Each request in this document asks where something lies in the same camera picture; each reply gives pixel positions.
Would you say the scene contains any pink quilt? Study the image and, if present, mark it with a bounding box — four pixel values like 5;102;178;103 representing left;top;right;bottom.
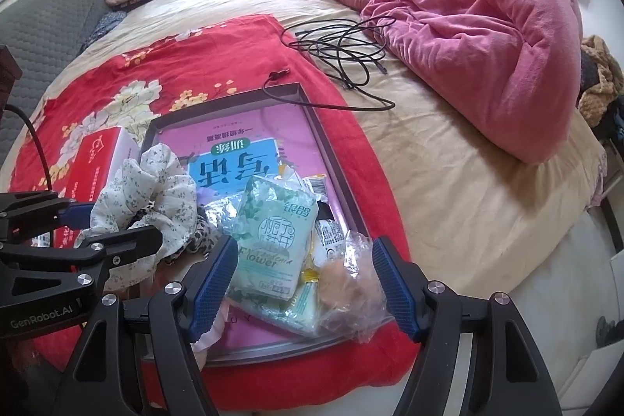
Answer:
301;0;583;166

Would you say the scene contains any green tissue pack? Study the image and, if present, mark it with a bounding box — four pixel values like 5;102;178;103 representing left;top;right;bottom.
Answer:
227;175;320;300
229;282;323;339

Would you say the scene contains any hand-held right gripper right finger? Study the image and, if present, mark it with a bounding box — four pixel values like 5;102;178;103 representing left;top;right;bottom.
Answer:
372;235;576;416

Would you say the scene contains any thin black cable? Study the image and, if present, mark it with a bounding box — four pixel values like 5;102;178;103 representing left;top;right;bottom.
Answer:
262;17;397;112

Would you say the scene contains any bread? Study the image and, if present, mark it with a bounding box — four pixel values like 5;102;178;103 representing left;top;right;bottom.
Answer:
312;231;405;346

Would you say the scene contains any red floral blanket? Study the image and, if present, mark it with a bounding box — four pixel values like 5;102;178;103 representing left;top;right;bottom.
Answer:
10;14;425;402

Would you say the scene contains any silver foil packet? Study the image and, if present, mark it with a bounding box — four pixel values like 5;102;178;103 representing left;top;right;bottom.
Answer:
202;194;249;241

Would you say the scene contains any thick black gripper cable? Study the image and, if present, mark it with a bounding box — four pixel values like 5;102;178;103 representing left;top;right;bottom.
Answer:
5;104;54;193

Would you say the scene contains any dark speckled cloth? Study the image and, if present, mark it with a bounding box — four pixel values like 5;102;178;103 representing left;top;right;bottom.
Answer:
80;9;128;51

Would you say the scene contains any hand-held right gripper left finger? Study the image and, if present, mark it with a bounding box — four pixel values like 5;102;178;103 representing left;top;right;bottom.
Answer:
49;235;239;416

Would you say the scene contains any brown wooden furniture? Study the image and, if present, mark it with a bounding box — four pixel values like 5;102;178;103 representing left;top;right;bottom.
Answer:
0;46;23;105

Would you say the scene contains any grey quilted headboard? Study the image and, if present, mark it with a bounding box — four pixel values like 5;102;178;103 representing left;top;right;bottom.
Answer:
0;0;110;173

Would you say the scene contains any pink exercise book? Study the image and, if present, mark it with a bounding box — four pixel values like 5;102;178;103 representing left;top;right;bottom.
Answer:
158;97;352;349

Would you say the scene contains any red and white tissue box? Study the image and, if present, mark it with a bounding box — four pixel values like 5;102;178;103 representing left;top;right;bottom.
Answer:
46;126;142;251

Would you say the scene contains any brown knitted cloth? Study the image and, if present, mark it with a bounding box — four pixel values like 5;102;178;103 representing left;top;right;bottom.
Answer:
580;35;624;127

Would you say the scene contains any leopard print scrunchie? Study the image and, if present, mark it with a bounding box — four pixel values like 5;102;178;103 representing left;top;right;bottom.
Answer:
163;209;220;266

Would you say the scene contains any dark shoe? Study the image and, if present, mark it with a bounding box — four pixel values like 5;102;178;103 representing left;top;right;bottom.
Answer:
592;316;620;349

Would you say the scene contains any cream bed sheet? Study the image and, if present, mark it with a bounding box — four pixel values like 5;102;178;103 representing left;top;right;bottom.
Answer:
0;0;610;300

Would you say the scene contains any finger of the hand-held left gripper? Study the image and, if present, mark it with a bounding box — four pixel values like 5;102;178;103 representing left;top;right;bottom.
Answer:
0;225;164;287
0;191;96;242

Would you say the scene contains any white floral scrunchie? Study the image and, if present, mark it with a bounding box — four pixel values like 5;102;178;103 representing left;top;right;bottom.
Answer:
88;143;198;292

